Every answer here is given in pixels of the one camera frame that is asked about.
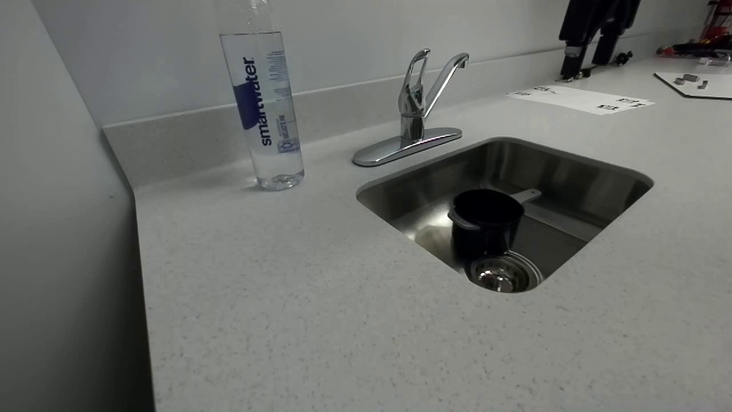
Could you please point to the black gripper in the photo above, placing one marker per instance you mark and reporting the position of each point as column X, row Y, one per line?
column 599, row 14

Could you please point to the white paper with markers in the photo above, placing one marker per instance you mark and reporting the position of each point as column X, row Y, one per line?
column 585, row 99

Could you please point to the white calibration board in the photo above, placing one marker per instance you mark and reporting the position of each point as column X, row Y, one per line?
column 701, row 83

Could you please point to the red and black equipment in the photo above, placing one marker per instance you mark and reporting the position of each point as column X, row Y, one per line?
column 713, row 31

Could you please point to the metal sink drain strainer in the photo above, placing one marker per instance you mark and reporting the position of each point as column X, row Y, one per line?
column 505, row 273

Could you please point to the stainless steel sink basin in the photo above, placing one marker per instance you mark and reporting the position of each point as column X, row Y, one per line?
column 563, row 183

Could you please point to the clear smartwater bottle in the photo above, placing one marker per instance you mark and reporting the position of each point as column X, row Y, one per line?
column 267, row 115

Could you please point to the chrome sink faucet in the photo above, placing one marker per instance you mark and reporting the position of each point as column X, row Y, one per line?
column 416, row 115

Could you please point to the black pen-like tool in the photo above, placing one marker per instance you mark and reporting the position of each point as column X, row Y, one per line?
column 624, row 58

